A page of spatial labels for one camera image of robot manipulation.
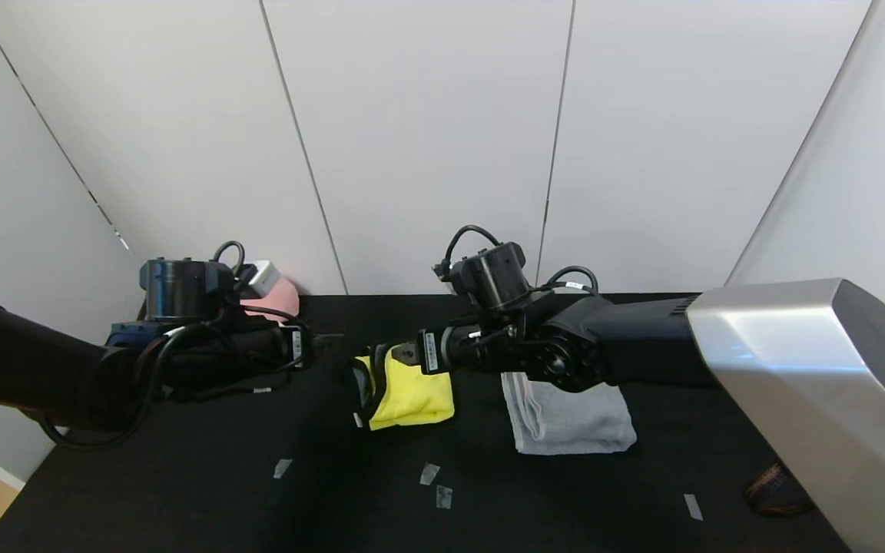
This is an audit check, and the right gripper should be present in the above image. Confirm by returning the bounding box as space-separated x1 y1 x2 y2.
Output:
368 325 482 375

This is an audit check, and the yellow microfibre towel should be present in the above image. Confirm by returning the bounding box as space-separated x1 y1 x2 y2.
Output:
350 343 456 431

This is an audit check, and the grey towel with orange stripes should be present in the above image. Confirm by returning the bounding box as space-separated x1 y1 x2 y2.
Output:
501 373 638 456

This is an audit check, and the pink plush peach toy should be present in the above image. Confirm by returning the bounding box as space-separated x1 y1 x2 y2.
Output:
262 276 301 318

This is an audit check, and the black fabric table cover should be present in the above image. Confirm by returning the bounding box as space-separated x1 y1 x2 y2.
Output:
0 292 885 553

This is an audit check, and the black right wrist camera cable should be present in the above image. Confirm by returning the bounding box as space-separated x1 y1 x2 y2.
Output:
433 224 602 297

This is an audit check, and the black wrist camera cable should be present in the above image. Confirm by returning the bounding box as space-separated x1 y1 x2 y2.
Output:
433 224 602 297
211 240 248 278

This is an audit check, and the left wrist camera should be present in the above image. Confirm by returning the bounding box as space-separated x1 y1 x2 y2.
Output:
247 260 283 300

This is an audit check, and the black left wrist camera cable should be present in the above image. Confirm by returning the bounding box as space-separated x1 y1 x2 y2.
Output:
211 240 248 278

